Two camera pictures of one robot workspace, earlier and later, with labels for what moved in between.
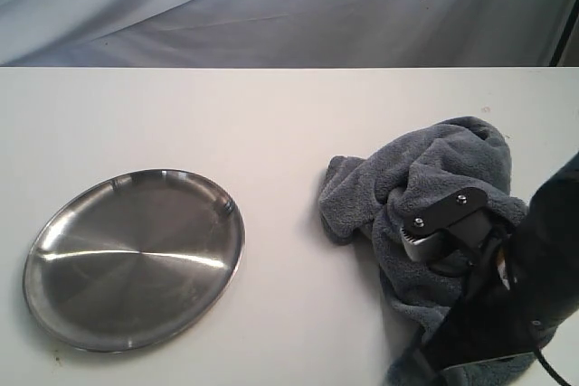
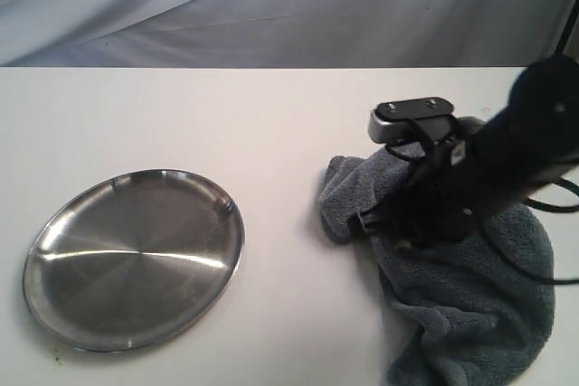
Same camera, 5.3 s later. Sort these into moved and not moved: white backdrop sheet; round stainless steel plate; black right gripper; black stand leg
Moved: black right gripper
Not moved: black stand leg; white backdrop sheet; round stainless steel plate
